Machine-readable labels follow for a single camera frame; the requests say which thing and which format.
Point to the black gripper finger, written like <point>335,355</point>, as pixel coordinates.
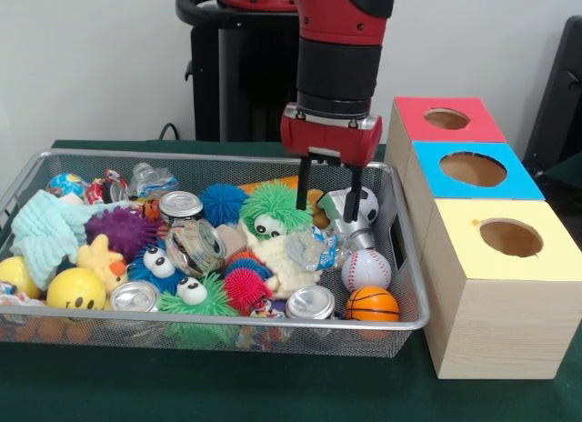
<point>352,194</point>
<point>303,183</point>

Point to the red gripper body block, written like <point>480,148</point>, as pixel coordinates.
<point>327,137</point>

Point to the silver plastic toy truck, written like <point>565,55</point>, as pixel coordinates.
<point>334,213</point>

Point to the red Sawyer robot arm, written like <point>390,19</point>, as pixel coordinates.
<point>336,67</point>

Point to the wooden box with three holes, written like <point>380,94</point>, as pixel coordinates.
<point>491,331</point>

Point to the shallow metal mesh bin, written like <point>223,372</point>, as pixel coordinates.
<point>136,338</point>

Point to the black and white soccer ball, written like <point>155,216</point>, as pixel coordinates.
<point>369,206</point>

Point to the large green fuzzy eyed ball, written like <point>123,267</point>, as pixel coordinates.
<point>273,201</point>

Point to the white toy baseball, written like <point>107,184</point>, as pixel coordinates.
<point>366,271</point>

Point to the orange toy basketball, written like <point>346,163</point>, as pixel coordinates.
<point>373,304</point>

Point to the small green fuzzy eyed ball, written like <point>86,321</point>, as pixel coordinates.
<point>216,301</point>

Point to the blue fuzzy eyed ball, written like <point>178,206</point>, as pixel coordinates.
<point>141,272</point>

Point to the purple spiky ball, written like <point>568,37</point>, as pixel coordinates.
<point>123,231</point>

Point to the dark green tablecloth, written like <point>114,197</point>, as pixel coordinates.
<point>568,172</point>
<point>273,394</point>

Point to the yellow smiley ball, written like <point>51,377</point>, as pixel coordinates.
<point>77,288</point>

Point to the light blue cloth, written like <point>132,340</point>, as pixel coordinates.
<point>41,231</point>

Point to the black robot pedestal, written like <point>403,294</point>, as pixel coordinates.
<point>254,76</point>

